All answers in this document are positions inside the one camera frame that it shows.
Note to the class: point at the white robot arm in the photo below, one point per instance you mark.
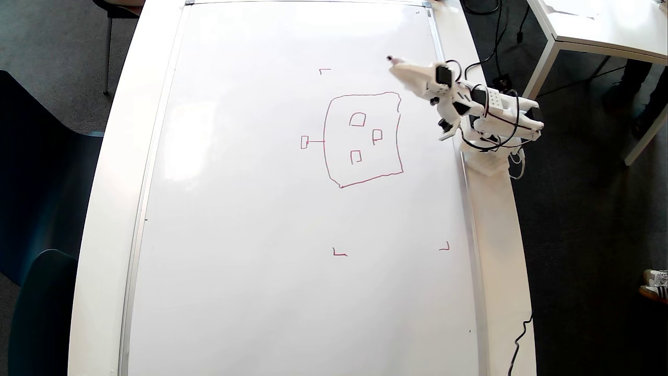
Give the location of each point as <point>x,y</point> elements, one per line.
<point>501,117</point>

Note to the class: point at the black metal leg chair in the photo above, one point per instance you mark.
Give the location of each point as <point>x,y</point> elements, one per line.
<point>117,8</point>

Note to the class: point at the large white whiteboard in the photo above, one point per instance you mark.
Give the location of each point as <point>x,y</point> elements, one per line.
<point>261,235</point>

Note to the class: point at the white side table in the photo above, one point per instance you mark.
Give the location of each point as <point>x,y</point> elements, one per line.
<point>600,31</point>

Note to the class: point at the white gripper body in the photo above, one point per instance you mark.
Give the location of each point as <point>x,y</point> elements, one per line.
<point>419,78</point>

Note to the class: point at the red whiteboard marker pen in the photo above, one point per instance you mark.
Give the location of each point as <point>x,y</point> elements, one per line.
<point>392,60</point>

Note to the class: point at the white sneaker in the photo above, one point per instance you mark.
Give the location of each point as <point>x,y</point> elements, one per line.
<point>655,294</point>
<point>657,277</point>

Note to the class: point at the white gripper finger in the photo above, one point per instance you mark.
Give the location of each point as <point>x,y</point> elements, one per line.
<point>415,86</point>
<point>409,70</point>

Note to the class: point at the person in dark trousers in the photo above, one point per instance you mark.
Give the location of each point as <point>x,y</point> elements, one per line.
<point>634,78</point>

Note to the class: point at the dark blue chair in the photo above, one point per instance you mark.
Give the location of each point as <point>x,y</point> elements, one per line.
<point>42,313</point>
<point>42,172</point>

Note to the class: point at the black wrist camera board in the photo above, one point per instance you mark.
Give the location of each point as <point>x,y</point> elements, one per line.
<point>447,127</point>

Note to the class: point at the black power adapter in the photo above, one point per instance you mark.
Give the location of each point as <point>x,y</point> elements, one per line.
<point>502,82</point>

